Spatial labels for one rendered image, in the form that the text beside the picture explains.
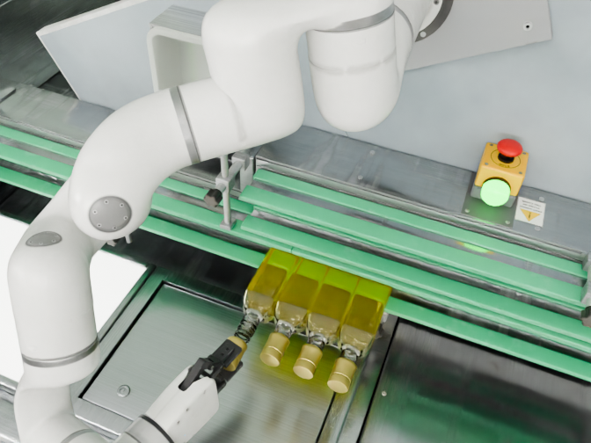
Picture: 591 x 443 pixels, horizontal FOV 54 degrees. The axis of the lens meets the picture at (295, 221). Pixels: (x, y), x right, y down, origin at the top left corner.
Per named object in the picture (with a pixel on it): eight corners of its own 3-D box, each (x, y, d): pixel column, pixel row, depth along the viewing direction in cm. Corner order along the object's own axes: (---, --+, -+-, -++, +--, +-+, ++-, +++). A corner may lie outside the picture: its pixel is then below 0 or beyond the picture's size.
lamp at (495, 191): (478, 193, 97) (476, 205, 95) (486, 173, 93) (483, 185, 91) (506, 201, 96) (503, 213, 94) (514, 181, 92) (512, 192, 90)
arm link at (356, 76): (342, 76, 78) (306, 141, 67) (333, -23, 70) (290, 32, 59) (414, 78, 75) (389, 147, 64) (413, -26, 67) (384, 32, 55)
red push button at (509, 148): (491, 164, 94) (497, 148, 91) (494, 150, 96) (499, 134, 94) (515, 170, 93) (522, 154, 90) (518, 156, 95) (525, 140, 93)
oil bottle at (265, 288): (286, 237, 114) (239, 320, 100) (286, 217, 110) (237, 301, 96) (312, 245, 113) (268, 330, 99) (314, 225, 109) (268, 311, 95)
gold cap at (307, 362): (302, 352, 95) (291, 374, 92) (302, 340, 92) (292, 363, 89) (322, 359, 94) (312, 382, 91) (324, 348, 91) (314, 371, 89)
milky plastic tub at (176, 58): (181, 108, 119) (159, 132, 113) (170, 3, 103) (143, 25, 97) (258, 130, 115) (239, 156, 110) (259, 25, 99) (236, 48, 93)
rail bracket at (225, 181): (237, 199, 111) (207, 243, 103) (234, 128, 99) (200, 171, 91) (251, 203, 111) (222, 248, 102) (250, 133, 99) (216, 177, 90)
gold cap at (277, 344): (269, 341, 96) (259, 362, 93) (270, 329, 94) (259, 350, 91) (289, 348, 95) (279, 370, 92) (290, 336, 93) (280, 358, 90)
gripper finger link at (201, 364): (177, 412, 83) (201, 397, 88) (192, 368, 81) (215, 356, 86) (171, 407, 84) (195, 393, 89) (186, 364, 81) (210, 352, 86)
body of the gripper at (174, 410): (175, 470, 84) (226, 412, 91) (165, 440, 77) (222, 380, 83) (139, 440, 87) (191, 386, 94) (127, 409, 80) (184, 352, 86)
